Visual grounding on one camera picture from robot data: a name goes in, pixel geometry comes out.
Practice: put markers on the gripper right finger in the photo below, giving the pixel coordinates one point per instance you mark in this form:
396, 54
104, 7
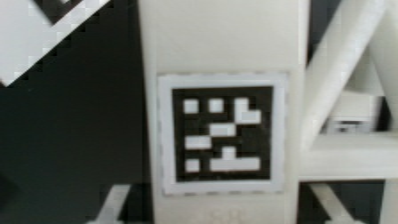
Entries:
340, 216

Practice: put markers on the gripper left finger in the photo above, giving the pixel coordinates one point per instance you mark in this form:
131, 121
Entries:
113, 205

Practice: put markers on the white chair back frame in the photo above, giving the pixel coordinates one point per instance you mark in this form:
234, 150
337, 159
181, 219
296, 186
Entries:
243, 87

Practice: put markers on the white chair seat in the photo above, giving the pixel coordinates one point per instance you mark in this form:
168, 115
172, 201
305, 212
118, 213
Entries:
360, 115

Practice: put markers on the white tag base sheet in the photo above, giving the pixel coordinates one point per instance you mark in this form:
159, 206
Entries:
38, 21

